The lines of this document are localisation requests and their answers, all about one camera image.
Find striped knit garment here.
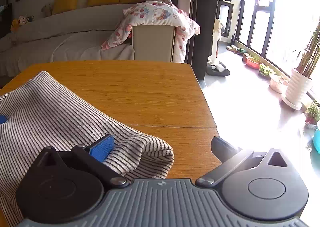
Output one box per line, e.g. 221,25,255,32
1,71,174,226

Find pink plant pot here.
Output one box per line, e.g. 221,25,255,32
270,74,289,94

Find teal plastic basin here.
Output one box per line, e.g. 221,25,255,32
313,121,320,154

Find small red flower pot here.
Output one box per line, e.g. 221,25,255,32
305,102,320,126

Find green plant tray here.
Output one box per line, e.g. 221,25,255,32
259,64,275,80

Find red plant bowl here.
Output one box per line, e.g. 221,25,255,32
246,56,263,70

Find white ribbed plant pot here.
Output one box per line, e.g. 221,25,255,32
281,68,311,111

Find tall palm plant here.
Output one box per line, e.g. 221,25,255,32
296,22,320,79

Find grey covered sofa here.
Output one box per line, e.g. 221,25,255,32
0,3,176,78

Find beige plush bear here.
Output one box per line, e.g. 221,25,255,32
41,4,53,17

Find yellow plush toy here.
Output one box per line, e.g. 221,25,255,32
10,16,34,32

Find yellow cushion nearest toys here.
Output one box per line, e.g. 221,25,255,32
52,0,78,15

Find floral pink blanket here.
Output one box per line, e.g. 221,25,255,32
101,0,201,63

